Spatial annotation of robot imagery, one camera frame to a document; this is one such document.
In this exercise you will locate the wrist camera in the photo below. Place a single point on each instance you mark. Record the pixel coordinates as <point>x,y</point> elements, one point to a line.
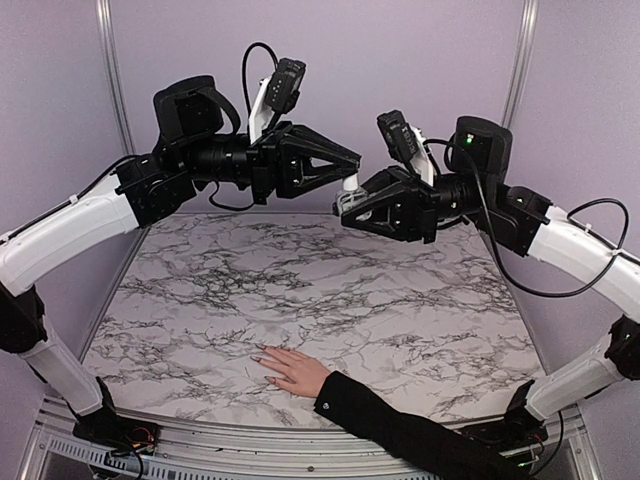
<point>277,95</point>
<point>406,145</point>

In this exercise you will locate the right aluminium frame post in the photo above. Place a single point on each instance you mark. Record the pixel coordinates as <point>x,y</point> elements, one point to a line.
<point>522,61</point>

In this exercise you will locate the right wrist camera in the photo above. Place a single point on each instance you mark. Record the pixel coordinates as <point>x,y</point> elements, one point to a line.
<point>406,145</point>

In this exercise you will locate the front aluminium rail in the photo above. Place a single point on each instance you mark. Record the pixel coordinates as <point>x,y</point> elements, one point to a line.
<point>199,450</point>

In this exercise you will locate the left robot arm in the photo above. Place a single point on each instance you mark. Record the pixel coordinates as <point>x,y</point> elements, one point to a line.
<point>136,192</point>

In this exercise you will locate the left aluminium frame post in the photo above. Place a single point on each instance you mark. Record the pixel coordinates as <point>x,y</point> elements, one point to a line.
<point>110,59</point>

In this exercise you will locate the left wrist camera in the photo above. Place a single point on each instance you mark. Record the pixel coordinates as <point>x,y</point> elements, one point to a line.
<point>277,95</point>

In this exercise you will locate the clear nail polish bottle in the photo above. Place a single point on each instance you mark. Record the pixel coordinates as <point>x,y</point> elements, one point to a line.
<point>346,200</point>

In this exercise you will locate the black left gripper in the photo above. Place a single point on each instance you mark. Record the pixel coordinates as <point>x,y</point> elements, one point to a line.
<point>278,164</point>

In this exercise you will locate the black sleeved forearm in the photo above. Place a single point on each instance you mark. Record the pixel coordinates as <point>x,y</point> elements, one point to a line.
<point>417,440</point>

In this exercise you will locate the person's bare hand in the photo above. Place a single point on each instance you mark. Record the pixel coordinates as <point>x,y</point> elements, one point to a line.
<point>299,374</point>

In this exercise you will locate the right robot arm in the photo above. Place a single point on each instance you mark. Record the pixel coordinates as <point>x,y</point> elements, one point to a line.
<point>528,224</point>

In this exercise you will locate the aluminium frame post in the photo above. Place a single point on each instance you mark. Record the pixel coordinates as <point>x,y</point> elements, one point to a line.
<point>522,61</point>
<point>110,59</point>

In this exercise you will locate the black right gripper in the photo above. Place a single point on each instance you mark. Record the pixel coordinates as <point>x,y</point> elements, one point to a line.
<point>407,206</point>

